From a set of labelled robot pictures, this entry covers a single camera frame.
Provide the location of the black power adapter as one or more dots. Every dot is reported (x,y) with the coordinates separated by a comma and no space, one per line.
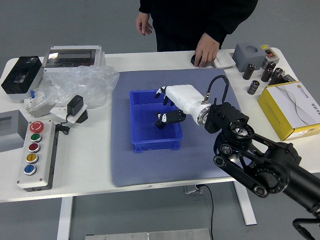
(75,105)

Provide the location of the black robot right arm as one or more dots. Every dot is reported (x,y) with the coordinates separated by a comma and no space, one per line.
(270,160)

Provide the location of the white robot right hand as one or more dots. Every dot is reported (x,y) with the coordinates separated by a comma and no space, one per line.
(183,96)

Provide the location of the white switch plate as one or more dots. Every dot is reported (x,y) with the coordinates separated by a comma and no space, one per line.
(225,60)

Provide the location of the person's left hand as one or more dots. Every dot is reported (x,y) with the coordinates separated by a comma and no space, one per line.
(207,50)

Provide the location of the black-lid grey enclosure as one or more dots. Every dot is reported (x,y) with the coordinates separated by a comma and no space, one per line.
(21,75)

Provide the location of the person's right hand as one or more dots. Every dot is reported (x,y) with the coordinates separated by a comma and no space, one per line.
(143,23)

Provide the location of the blue plastic box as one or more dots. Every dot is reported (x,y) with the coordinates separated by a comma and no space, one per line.
(145,117)

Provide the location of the transparent-lid distribution box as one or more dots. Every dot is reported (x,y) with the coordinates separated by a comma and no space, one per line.
(72,58)

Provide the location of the small black module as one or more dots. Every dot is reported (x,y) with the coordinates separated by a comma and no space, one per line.
(290,78)

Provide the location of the grey block with round hole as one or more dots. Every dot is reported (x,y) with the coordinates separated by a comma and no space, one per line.
(246,58)

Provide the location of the grey bracket under table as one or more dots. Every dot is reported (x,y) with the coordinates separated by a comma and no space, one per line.
(191,189)

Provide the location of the grey five-button control box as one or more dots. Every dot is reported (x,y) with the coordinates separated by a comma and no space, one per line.
(37,160)

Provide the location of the white table leg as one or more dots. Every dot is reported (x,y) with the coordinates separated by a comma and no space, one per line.
(64,217)
(246,205)

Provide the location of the grey windowed enclosure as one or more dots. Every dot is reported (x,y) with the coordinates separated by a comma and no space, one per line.
(11,132)

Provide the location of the person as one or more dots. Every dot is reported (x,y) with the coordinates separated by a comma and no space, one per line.
(190,22)

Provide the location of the grey red-green push-button box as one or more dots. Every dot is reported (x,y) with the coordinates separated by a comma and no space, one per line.
(271,53)

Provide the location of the clear plastic bag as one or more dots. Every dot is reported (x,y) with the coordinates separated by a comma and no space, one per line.
(85,82)

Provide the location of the grey-blue table mat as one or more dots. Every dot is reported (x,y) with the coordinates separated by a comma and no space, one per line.
(195,155)

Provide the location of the silver metal plate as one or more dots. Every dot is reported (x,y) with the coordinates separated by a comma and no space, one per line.
(150,235)

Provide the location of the yellow and white carton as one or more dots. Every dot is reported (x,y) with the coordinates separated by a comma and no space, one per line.
(287,110)

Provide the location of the black cylindrical capacitor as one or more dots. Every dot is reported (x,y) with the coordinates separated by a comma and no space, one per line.
(266,75)
(275,79)
(253,87)
(249,72)
(279,70)
(271,65)

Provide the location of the small black nut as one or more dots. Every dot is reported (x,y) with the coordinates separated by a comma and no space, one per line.
(159,124)

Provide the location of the white circuit breaker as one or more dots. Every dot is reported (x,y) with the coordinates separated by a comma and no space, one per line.
(37,110)

